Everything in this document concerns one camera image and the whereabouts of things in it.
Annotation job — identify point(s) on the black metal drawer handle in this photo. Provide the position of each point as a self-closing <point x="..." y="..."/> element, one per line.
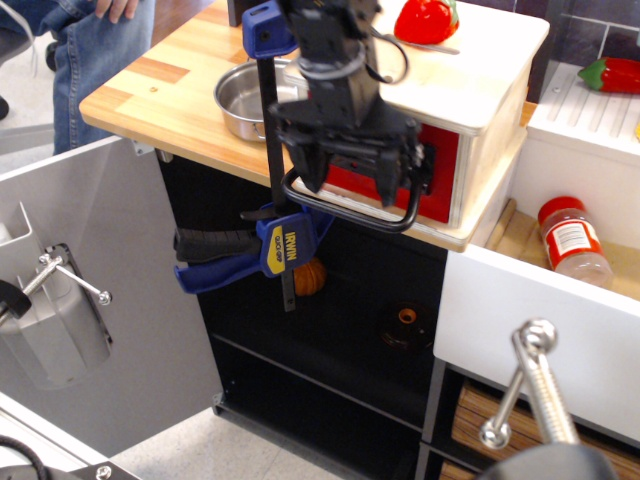
<point x="362" y="214"/>

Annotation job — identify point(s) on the white sink unit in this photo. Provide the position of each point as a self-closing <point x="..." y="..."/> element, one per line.
<point x="583" y="143"/>

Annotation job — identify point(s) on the red toy bell pepper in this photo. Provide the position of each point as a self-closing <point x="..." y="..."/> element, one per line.
<point x="427" y="22"/>

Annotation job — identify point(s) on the red lid spice bottle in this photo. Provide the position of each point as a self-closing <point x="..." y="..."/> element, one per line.
<point x="571" y="242"/>

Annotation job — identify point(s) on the red front wooden drawer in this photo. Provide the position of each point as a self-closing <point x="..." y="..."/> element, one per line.
<point x="437" y="195"/>

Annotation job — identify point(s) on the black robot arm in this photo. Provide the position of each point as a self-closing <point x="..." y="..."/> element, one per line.
<point x="344" y="115"/>

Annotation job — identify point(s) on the grey cabinet door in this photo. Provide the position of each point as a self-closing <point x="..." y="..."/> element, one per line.
<point x="108" y="203"/>

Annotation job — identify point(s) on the white wooden box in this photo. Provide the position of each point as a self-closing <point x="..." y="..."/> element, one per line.
<point x="475" y="87"/>

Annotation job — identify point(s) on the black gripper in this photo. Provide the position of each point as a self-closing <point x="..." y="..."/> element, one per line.
<point x="385" y="135"/>

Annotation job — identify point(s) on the dark round stove knob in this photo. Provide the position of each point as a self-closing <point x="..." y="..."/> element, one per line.
<point x="407" y="326"/>

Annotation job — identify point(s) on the red toy chili pepper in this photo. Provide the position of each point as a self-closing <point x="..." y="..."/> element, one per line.
<point x="612" y="75"/>

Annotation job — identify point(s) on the person's hand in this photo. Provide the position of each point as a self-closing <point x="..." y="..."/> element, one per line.
<point x="115" y="10"/>

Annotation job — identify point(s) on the silver clamp screw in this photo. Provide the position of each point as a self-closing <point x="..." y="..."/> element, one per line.
<point x="532" y="343"/>
<point x="52" y="265"/>

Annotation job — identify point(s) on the silver clamp screw left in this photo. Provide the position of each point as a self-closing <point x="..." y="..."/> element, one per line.
<point x="52" y="265"/>

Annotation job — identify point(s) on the wooden counter board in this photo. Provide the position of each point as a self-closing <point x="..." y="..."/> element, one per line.
<point x="166" y="99"/>

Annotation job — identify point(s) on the stainless steel pot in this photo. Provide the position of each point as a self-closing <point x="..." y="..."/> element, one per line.
<point x="238" y="95"/>

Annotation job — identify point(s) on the silver clamp screw right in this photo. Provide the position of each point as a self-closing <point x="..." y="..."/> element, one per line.
<point x="532" y="343"/>

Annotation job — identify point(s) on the blue Irwin bar clamp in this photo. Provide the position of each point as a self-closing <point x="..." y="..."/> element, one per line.
<point x="284" y="239"/>

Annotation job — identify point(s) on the person in blue jeans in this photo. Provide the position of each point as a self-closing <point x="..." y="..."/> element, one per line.
<point x="90" y="51"/>

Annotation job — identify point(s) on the small orange toy pumpkin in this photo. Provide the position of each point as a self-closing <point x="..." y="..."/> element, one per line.
<point x="310" y="278"/>

